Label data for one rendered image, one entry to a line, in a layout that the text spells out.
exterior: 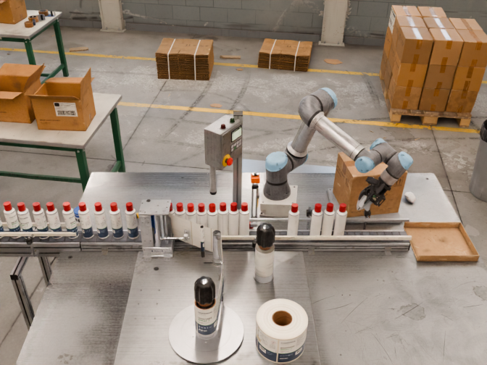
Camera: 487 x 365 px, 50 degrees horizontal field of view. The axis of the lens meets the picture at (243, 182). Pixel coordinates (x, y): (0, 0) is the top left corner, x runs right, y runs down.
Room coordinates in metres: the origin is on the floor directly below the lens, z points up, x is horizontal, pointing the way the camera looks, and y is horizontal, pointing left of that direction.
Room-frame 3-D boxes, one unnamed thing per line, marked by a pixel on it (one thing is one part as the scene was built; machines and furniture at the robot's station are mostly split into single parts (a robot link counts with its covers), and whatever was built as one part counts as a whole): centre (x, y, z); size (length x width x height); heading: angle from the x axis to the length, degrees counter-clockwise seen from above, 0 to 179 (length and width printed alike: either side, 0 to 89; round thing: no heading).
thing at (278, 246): (1.99, -0.02, 0.85); 1.65 x 0.11 x 0.05; 92
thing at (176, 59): (6.12, 0.74, 0.16); 0.65 x 0.54 x 0.32; 87
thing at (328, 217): (2.00, -0.42, 0.98); 0.05 x 0.05 x 0.20
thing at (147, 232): (1.89, 0.40, 1.01); 0.14 x 0.13 x 0.26; 92
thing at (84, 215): (1.97, 0.77, 0.98); 0.05 x 0.05 x 0.20
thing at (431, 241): (2.02, -1.01, 0.85); 0.30 x 0.26 x 0.04; 92
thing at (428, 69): (5.42, -1.99, 0.45); 1.20 x 0.84 x 0.89; 174
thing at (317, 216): (2.00, -0.36, 0.98); 0.05 x 0.05 x 0.20
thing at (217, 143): (2.08, 0.09, 1.38); 0.17 x 0.10 x 0.19; 147
